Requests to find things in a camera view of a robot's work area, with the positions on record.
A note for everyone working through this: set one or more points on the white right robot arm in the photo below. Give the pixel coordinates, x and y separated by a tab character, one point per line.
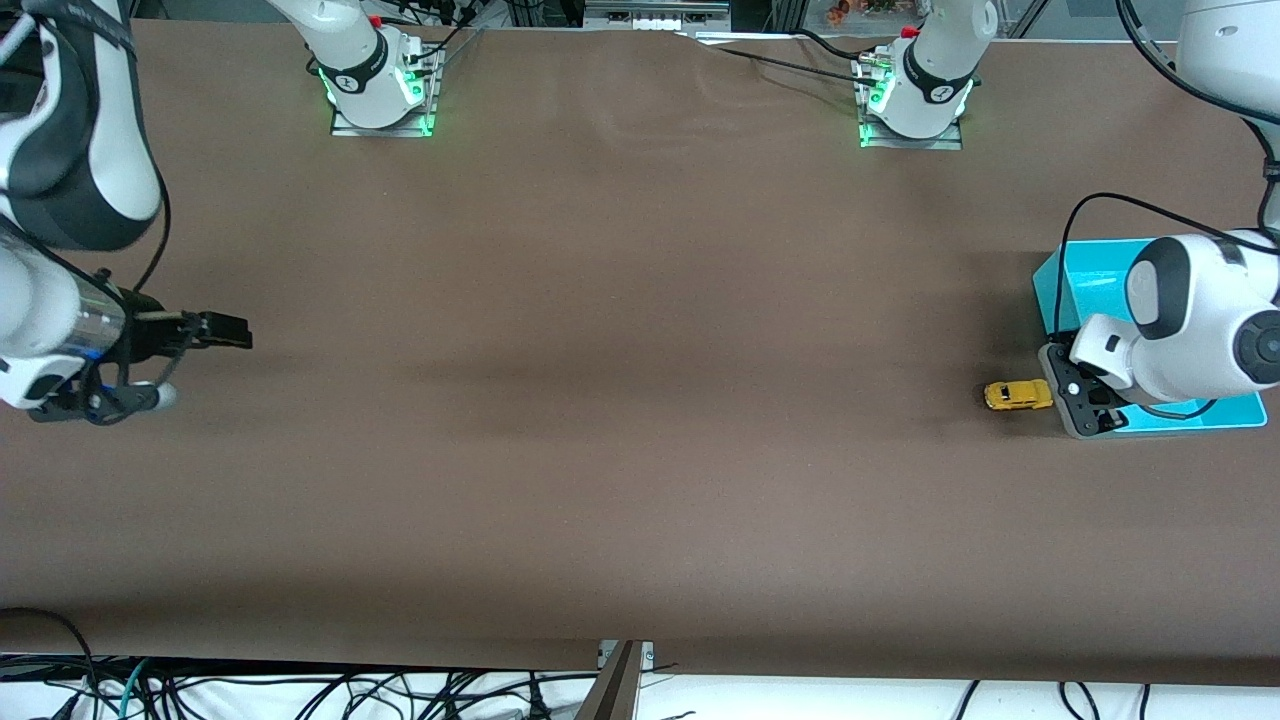
70	150

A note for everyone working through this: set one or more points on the grey background equipment rack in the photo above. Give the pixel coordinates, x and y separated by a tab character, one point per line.
655	14

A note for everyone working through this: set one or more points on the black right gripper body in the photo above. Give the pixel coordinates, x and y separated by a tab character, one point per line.
152	337

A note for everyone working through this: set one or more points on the turquoise plastic storage box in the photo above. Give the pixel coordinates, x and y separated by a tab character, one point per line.
1095	290

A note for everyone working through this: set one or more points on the metal table support beam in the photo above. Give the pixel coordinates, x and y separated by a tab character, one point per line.
615	685

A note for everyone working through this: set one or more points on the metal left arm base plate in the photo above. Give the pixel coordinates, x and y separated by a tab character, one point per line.
945	140

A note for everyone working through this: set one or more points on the yellow toy beetle car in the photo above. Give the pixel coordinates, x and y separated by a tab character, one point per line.
1018	394

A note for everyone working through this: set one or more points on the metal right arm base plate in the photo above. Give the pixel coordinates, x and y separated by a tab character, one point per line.
350	128

